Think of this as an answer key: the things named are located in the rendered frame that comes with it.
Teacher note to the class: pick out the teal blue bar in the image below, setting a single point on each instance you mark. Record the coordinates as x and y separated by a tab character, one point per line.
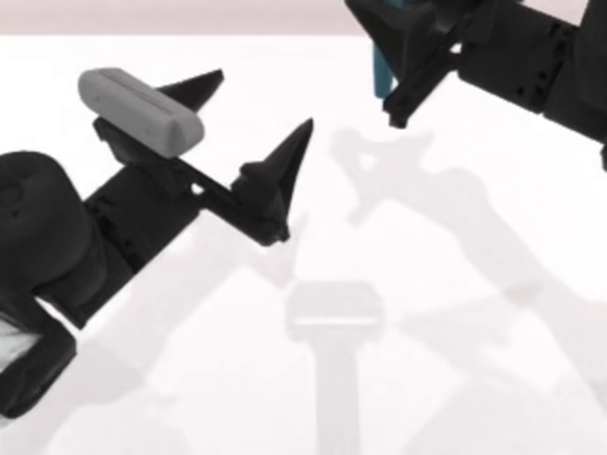
382	71

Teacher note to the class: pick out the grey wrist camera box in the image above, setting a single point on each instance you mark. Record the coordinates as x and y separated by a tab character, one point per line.
137	111

